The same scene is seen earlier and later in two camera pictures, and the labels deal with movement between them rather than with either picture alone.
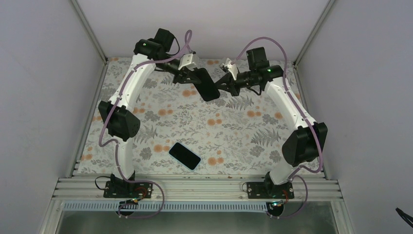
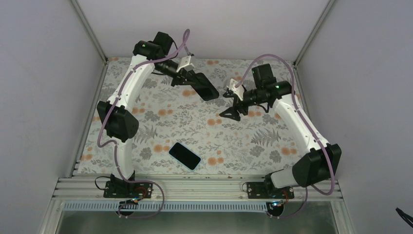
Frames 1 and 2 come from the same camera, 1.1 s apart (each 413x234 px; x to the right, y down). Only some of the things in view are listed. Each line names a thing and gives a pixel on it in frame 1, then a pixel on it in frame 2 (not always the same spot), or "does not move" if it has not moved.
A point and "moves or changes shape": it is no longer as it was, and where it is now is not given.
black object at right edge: [404, 216] does not move
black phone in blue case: [185, 156] does not move
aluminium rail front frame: [201, 188] does not move
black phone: [207, 88] moves or changes shape
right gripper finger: [226, 87] to [232, 113]
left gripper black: [183, 74] does not move
